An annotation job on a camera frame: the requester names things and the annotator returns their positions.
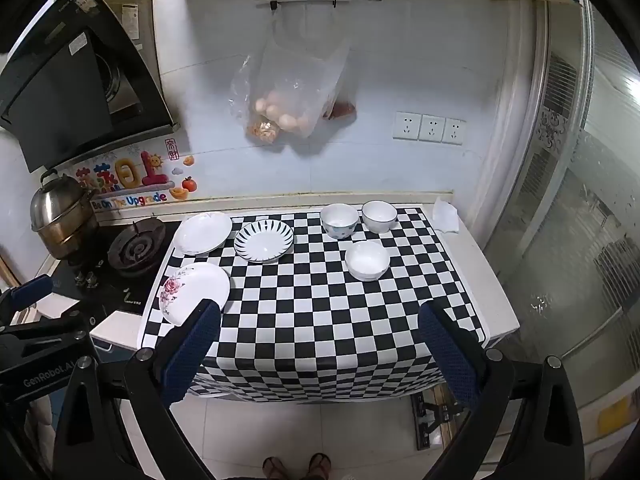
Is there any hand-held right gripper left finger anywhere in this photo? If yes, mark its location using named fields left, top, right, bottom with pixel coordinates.
left=52, top=298, right=223, bottom=480

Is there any colourful wall sticker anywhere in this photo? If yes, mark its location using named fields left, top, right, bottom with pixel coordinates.
left=75, top=140, right=201, bottom=211

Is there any person's left foot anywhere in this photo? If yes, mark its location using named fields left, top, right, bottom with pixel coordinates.
left=262, top=455, right=288, bottom=480

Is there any white bowl with blue pattern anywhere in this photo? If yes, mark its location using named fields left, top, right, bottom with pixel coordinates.
left=320, top=203, right=360, bottom=239

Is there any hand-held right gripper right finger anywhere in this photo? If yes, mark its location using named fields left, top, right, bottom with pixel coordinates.
left=417, top=300, right=586, bottom=480

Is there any person's right foot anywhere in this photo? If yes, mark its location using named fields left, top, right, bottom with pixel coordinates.
left=307, top=452, right=332, bottom=480

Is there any white plate with dark stripes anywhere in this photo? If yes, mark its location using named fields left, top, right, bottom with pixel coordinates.
left=234, top=220, right=295, bottom=264

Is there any black glass gas stove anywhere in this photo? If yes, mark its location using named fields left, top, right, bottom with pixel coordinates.
left=50, top=217, right=183, bottom=316

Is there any plastic bag with red contents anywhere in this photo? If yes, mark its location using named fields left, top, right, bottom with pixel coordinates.
left=322, top=99, right=358, bottom=122

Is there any plain white bowl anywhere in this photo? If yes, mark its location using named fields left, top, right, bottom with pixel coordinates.
left=345, top=241, right=391, bottom=282

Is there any black range hood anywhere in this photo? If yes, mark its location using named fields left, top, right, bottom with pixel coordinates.
left=0, top=0, right=178, bottom=173

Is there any white plate with pink flowers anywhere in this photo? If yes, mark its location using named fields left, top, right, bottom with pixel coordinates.
left=159, top=262, right=232, bottom=326

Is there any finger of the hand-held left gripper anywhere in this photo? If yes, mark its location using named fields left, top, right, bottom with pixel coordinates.
left=0, top=309, right=92, bottom=347
left=0, top=274, right=55, bottom=324

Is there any clear plastic bag with eggs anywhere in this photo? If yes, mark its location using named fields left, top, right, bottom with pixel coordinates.
left=229, top=2, right=351, bottom=153

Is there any stainless steel steamer pot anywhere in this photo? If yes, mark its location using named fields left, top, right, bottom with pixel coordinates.
left=30, top=169, right=100, bottom=261

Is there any plain white plate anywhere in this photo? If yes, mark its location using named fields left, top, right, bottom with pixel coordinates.
left=172, top=212, right=234, bottom=256

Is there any crumpled white paper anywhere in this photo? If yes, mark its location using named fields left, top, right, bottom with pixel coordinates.
left=432, top=196, right=461, bottom=234

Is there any white wall outlet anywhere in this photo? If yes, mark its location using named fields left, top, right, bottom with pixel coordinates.
left=419, top=114, right=446, bottom=143
left=393, top=111, right=422, bottom=141
left=443, top=117, right=466, bottom=146

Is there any white bowl with dark rim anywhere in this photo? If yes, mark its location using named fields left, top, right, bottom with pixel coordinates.
left=361, top=200, right=398, bottom=234

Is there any round stove burner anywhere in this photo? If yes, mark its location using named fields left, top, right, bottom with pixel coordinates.
left=107, top=220, right=167, bottom=276

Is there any black white checkered mat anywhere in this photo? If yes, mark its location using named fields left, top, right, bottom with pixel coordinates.
left=136, top=205, right=488, bottom=403

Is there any person's foot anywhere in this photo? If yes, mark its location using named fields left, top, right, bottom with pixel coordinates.
left=262, top=455, right=288, bottom=480
left=307, top=452, right=332, bottom=480

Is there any sliding glass door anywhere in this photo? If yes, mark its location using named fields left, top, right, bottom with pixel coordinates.
left=482, top=0, right=640, bottom=461

